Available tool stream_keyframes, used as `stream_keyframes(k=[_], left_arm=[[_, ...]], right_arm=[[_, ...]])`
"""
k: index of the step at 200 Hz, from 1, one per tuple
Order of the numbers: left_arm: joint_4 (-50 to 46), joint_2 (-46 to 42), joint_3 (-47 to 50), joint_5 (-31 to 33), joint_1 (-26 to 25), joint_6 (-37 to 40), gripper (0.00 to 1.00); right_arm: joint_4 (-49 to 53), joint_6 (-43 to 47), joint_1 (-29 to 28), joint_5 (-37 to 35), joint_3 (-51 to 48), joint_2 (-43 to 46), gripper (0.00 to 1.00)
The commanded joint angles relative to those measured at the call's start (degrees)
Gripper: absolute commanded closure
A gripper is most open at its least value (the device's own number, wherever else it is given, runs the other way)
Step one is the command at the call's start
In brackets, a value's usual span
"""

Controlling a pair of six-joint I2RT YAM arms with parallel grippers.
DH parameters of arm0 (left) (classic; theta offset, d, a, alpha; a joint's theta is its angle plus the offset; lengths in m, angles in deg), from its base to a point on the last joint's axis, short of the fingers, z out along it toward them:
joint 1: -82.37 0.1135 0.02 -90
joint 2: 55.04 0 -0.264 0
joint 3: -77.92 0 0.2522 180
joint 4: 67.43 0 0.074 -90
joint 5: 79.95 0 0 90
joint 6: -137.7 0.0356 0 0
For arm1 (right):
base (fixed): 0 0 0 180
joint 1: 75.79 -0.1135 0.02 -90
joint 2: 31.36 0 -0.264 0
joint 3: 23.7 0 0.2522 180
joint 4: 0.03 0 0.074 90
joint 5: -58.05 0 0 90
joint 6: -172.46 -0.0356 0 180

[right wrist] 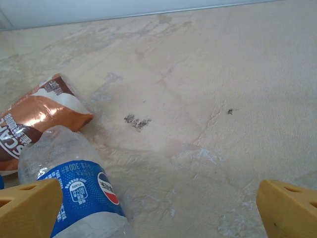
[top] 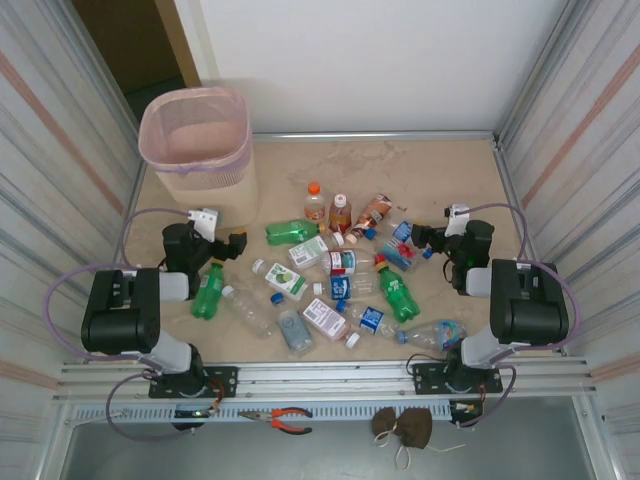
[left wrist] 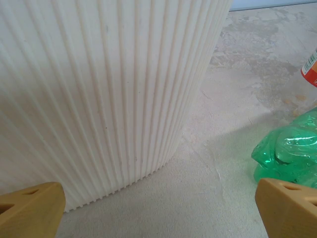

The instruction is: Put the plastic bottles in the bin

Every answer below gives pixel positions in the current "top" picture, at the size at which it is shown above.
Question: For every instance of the red blue label bottle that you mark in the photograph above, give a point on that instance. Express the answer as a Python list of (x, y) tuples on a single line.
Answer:
[(400, 252)]

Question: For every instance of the green bottle yellow cap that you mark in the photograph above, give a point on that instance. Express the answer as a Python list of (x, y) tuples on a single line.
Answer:
[(290, 232), (397, 295)]

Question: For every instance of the brown label drink bottle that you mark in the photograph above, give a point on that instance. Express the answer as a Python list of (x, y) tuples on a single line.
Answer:
[(372, 212)]

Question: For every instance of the unlabelled clear bottle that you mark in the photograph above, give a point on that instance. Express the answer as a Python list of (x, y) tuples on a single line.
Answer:
[(250, 312)]

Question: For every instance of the red label clear bottle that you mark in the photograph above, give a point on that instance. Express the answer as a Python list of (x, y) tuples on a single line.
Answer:
[(345, 261)]

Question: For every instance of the orange cap soda bottle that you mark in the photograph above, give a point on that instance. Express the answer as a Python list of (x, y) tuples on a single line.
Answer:
[(315, 207)]

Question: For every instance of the white cap tea bottle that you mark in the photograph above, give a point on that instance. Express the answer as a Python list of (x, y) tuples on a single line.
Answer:
[(340, 217)]

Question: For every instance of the blue label white cap bottle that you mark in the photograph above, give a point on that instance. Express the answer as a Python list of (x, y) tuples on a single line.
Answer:
[(345, 287)]

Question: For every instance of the colourful label clear bottle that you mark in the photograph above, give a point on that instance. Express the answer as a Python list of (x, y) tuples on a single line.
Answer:
[(440, 334)]

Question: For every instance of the grey tinted blue cap bottle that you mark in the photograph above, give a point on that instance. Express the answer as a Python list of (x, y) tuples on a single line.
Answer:
[(295, 332)]

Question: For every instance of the pink label clear bottle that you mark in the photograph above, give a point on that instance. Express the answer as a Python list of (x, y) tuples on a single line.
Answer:
[(325, 317)]

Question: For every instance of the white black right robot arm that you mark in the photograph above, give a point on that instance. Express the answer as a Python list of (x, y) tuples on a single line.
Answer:
[(530, 310)]

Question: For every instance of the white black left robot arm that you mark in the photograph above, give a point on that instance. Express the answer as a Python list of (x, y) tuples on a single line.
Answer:
[(120, 320)]

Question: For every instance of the beige mesh waste bin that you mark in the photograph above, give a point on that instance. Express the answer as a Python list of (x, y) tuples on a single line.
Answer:
[(220, 200)]

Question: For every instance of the pink plastic bin liner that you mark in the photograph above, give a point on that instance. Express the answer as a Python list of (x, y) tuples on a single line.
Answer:
[(195, 140)]

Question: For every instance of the lime label clear bottle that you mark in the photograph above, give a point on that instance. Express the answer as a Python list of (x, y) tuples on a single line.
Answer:
[(285, 280)]

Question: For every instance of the small controller board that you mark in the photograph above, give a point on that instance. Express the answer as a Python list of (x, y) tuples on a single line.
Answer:
[(465, 407), (192, 413)]

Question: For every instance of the brown cloth pouch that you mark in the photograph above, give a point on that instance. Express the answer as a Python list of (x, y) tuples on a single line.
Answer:
[(385, 421), (415, 427)]

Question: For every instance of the grey metal shelf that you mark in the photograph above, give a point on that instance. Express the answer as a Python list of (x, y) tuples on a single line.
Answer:
[(300, 455)]

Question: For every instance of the brown wooden door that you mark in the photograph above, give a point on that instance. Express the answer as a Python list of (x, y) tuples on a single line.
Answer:
[(125, 40)]

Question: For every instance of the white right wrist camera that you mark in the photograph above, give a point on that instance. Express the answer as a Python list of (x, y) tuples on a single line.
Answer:
[(457, 220)]

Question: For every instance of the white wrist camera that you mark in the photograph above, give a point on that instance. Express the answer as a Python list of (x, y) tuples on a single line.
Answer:
[(457, 220), (205, 220)]

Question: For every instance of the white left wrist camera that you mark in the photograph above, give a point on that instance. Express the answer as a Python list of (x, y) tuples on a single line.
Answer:
[(205, 220)]

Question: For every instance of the long aluminium base rail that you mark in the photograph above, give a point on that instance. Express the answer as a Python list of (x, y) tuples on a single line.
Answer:
[(325, 381)]

